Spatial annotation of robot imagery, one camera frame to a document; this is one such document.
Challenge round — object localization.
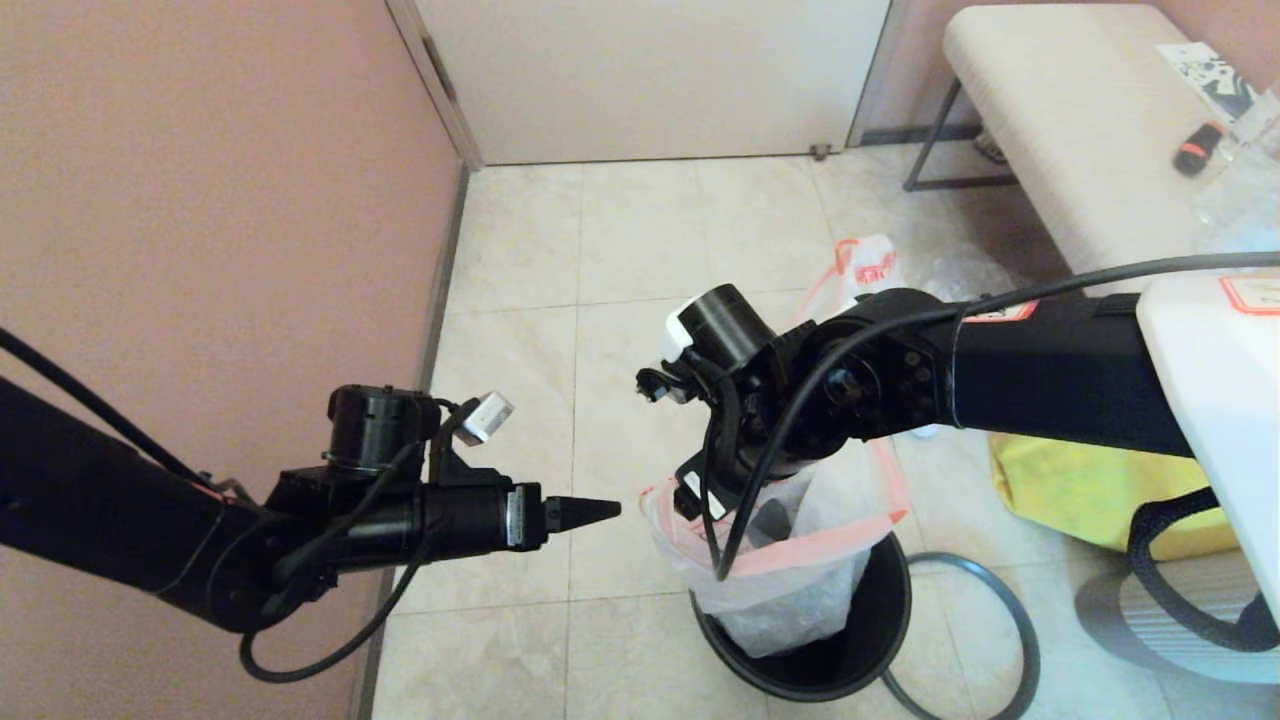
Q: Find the white red-printed bin liner bag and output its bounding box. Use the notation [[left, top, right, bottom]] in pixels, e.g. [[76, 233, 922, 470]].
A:
[[640, 440, 911, 659]]

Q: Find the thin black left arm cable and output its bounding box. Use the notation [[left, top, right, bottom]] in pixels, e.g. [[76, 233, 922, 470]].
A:
[[0, 325, 481, 601]]

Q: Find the yellow fabric tote bag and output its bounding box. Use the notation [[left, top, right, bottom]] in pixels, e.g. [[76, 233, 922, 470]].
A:
[[990, 432, 1241, 559]]

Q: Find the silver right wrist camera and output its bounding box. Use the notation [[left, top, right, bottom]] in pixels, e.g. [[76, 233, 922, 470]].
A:
[[637, 365, 693, 406]]

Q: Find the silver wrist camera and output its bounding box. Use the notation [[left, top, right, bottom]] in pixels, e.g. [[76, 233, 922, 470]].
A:
[[460, 392, 515, 446], [637, 365, 693, 406]]

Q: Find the black and white printed paper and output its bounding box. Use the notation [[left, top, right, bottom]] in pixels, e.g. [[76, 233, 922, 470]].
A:
[[1155, 40, 1256, 123]]

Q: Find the braided black right arm hose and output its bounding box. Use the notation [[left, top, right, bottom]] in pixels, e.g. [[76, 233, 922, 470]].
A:
[[1125, 488, 1280, 653]]

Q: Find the grey bin rim ring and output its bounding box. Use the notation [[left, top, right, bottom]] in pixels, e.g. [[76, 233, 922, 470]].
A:
[[880, 553, 1041, 720]]

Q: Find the white door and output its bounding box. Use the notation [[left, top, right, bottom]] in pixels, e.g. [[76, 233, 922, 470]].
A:
[[415, 0, 891, 166]]

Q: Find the grey ribbed robot base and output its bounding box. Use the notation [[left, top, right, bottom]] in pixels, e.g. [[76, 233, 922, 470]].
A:
[[1075, 550, 1280, 686]]

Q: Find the white red plastic bag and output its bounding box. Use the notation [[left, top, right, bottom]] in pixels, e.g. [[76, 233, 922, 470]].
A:
[[800, 235, 943, 441]]

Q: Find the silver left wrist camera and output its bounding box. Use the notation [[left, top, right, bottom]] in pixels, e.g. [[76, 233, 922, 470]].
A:
[[460, 392, 515, 446]]

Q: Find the clear plastic water bottle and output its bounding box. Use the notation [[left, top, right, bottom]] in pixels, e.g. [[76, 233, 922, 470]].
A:
[[1190, 85, 1280, 256]]

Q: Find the clear plastic bag with items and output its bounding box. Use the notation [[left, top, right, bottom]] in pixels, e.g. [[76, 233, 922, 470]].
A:
[[900, 250, 1016, 301]]

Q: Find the beige bench with metal legs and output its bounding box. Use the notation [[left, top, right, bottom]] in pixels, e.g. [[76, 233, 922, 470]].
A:
[[903, 3, 1280, 296]]

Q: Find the black and orange marker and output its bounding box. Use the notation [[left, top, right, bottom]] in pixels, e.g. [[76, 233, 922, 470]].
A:
[[1172, 122, 1225, 178]]

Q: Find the black round trash bin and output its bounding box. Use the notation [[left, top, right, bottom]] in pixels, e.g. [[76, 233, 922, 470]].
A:
[[690, 530, 913, 701]]

